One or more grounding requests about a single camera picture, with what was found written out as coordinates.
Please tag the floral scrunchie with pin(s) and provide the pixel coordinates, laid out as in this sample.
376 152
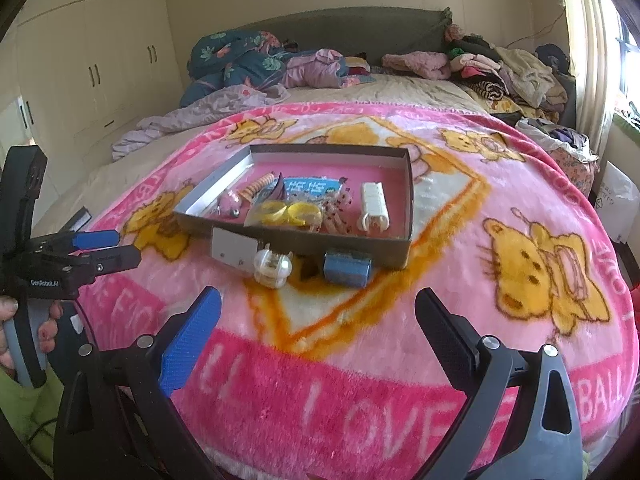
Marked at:
336 207

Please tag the brown hair clip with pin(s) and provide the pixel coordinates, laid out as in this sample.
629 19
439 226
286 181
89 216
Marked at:
276 191

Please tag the green cloth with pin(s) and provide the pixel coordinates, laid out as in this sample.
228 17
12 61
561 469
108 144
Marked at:
25 410

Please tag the white claw clip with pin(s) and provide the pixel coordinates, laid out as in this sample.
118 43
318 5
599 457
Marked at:
374 202

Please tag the lavender bed sheet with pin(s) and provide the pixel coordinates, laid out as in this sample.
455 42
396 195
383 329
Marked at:
200 110

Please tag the cream claw clip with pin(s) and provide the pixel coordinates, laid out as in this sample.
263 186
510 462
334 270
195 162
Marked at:
272 267

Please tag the person's left hand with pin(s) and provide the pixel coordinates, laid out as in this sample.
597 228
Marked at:
50 332

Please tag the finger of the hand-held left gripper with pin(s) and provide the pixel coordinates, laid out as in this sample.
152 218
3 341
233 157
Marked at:
97 239
117 260

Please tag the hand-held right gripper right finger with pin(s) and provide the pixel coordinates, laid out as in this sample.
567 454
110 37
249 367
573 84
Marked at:
447 340

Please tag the pink fuzzy hair clip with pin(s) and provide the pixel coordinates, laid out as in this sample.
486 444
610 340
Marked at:
232 205

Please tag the small dark blue box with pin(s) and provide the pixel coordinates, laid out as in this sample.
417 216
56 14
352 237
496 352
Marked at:
347 269

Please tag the pile of clothes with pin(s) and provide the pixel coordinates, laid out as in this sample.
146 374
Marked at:
525 75

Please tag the shallow cardboard box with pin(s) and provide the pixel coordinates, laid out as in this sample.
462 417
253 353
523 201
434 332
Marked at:
310 246

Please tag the cream curtain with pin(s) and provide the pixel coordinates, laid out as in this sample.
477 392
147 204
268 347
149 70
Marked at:
590 35

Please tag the windowsill clutter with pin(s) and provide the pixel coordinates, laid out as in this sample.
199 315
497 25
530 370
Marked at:
630 125

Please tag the grey headboard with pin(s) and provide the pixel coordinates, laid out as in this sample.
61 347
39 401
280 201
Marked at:
350 30

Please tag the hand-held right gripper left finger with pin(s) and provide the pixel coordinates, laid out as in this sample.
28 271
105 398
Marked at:
190 345

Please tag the yellow plastic packet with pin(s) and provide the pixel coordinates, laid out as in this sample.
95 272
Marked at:
295 212

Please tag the dark blue floral quilt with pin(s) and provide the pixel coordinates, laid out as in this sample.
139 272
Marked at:
235 65

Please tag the bed with beige sheet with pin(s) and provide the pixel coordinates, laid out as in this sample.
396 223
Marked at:
400 92

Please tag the pink printed blanket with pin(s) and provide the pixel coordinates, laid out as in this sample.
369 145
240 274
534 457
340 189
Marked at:
400 360

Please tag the pink fluffy garment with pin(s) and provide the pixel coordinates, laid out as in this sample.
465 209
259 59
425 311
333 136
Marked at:
415 64

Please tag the pink purple clothes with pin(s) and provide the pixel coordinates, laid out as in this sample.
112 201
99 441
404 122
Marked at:
315 72

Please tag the patterned fabric bundle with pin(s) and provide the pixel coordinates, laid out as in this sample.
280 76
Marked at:
565 160

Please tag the cream wardrobe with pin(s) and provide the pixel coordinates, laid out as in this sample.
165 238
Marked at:
100 35

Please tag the white bag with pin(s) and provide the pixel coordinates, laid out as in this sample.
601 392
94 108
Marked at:
615 195

